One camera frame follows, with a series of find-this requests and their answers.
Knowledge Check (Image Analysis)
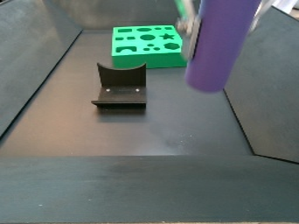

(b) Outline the purple cylinder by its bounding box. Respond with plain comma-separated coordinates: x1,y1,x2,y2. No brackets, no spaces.
185,0,260,93

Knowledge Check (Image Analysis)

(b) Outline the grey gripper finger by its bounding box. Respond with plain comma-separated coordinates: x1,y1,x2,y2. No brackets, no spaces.
173,0,201,60
248,0,272,32

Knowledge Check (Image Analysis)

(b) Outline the green shape sorter board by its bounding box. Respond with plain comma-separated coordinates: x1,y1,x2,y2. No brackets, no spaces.
111,24,187,68

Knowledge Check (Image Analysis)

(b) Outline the black curved stand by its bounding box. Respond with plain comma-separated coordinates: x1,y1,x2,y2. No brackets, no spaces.
91,64,147,107

